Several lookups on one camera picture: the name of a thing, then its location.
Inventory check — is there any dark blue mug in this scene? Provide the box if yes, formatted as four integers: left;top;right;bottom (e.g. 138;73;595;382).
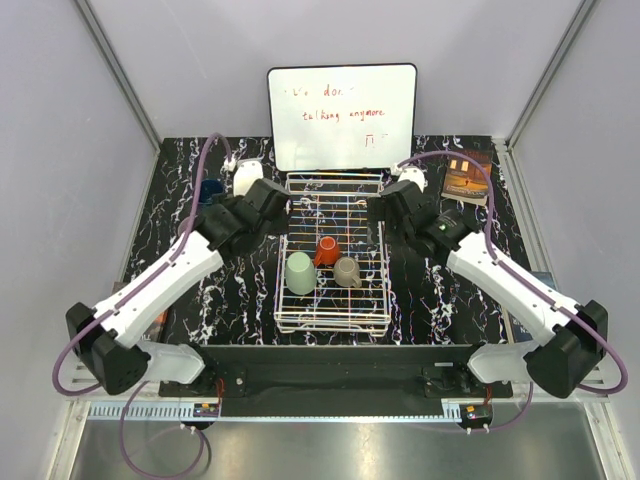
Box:
198;178;225;208

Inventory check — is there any orange cup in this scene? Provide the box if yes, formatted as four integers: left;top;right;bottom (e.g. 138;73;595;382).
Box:
313;236;341;267

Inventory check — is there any pale green cup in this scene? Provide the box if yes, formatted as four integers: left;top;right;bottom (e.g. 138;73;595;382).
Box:
285;251;316;296

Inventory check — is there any mauve purple mug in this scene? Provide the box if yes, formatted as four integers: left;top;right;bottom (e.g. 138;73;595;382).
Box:
177;217;193;236

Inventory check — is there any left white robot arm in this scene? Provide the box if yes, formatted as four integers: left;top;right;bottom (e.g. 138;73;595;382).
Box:
66;178;290;396

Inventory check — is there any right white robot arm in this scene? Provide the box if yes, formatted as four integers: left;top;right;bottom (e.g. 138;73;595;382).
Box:
367;180;608;398

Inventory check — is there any beige mug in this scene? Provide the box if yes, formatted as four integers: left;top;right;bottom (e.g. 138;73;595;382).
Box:
333;256;362;288

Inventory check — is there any dark book with lit windows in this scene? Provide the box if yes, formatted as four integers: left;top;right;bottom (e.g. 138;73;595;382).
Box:
442;149;493;206

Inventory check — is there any white whiteboard with red writing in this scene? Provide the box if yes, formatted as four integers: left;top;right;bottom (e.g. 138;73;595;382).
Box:
267;63;418;172

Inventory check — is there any A Tale of Two Cities book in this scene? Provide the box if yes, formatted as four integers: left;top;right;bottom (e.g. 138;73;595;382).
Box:
112;282;169;342

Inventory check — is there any blue Nineteen Eighty-Four book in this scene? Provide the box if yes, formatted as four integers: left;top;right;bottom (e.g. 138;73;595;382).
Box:
502;271;556;344

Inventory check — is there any left small circuit board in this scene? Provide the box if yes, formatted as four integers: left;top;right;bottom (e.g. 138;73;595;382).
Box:
194;403;220;417

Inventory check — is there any small circuit board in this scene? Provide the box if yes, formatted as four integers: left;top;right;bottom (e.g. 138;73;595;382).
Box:
465;405;491;421
194;403;220;417

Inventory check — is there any right small circuit board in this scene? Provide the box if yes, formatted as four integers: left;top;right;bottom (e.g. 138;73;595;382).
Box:
465;405;491;421

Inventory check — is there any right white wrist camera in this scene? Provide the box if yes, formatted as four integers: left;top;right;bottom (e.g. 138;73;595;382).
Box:
397;166;427;192

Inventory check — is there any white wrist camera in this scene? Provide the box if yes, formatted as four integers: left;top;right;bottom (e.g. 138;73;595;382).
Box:
224;158;264;196
397;166;427;192

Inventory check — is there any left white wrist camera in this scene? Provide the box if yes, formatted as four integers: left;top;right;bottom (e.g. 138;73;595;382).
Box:
224;158;264;196

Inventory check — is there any white wire dish rack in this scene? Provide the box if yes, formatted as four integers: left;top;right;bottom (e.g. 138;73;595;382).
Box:
274;172;391;337

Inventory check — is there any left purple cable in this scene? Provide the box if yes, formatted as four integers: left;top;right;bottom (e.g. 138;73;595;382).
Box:
52;132;236;396

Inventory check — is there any purple cable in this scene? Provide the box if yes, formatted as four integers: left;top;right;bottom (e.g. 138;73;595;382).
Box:
394;150;629;431
52;132;236;396

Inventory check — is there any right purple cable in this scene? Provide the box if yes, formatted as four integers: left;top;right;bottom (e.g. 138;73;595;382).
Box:
394;150;629;431

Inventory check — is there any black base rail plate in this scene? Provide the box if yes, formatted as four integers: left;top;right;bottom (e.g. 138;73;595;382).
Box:
159;345;513;421

